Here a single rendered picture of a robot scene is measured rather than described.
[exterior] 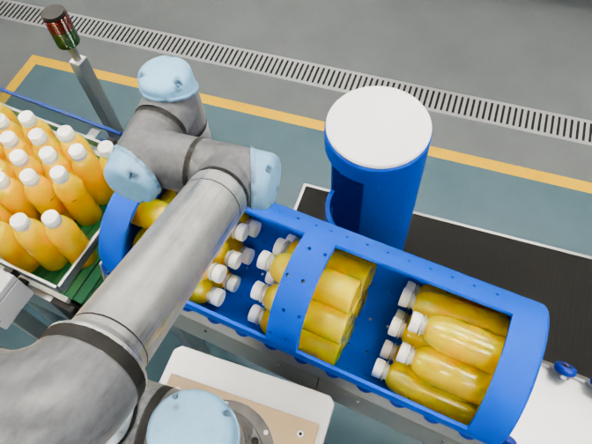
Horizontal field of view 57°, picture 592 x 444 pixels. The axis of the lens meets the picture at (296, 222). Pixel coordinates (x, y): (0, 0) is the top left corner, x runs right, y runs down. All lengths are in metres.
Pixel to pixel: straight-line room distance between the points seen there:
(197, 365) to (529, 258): 1.62
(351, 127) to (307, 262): 0.54
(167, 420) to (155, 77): 0.46
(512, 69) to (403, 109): 1.76
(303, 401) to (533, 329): 0.42
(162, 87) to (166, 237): 0.26
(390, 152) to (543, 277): 1.12
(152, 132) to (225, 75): 2.40
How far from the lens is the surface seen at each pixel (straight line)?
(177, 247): 0.54
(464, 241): 2.34
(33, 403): 0.43
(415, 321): 1.05
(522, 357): 1.02
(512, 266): 2.34
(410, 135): 1.46
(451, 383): 1.08
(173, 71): 0.76
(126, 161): 0.71
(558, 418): 1.34
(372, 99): 1.53
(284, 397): 1.03
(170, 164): 0.70
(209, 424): 0.80
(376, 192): 1.48
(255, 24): 3.40
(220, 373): 1.06
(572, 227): 2.70
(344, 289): 1.05
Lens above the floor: 2.16
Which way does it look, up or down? 60 degrees down
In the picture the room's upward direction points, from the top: 6 degrees counter-clockwise
